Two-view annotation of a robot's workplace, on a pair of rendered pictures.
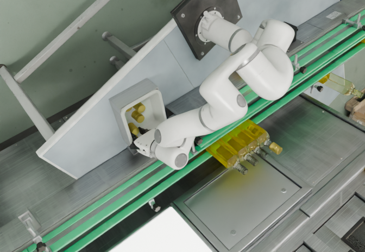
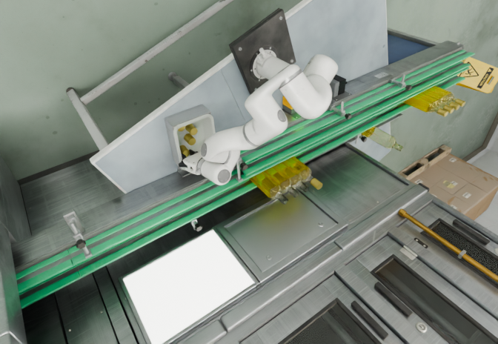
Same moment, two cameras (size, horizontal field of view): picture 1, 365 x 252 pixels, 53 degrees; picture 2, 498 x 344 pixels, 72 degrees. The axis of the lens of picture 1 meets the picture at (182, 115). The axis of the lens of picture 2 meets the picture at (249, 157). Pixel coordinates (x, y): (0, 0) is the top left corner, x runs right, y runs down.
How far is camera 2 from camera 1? 18 cm
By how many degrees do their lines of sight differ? 5
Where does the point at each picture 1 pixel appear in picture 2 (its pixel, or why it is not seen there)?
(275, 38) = (319, 70)
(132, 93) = (187, 115)
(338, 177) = (373, 217)
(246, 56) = (289, 73)
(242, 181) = (283, 213)
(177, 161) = (220, 176)
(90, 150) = (141, 166)
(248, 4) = (302, 51)
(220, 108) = (261, 121)
